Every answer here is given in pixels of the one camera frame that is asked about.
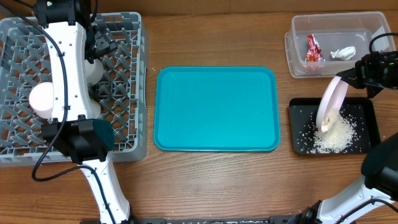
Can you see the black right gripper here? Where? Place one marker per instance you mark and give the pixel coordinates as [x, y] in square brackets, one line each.
[359, 76]

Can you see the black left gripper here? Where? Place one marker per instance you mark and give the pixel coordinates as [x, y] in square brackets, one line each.
[107, 45]

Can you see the white dinner plate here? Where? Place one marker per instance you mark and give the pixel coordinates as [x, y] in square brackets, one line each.
[330, 104]

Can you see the white napkin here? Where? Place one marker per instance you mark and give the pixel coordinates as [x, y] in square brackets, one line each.
[344, 54]

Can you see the grey bowl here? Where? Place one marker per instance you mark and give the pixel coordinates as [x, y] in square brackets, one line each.
[94, 71]

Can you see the pink bowl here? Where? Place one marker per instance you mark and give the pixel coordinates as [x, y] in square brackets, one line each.
[41, 99]

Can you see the white cup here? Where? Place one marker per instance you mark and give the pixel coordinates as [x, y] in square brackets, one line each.
[96, 108]

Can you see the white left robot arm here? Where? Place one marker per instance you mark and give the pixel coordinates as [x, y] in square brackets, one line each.
[75, 129]

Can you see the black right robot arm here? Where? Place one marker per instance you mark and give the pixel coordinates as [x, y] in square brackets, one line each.
[377, 185]

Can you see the grey dishwasher rack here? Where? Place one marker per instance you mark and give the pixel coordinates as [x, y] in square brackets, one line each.
[121, 93]

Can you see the black tray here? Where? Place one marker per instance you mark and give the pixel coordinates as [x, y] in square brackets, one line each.
[368, 109]

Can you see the clear plastic bin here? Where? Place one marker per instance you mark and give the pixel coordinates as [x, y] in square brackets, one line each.
[333, 32]

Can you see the leftover rice pile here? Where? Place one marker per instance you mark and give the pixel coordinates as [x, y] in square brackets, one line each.
[348, 135]

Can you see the teal plastic tray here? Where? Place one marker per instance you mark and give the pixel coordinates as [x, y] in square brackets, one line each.
[224, 109]

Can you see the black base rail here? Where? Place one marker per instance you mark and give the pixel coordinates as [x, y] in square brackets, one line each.
[270, 220]

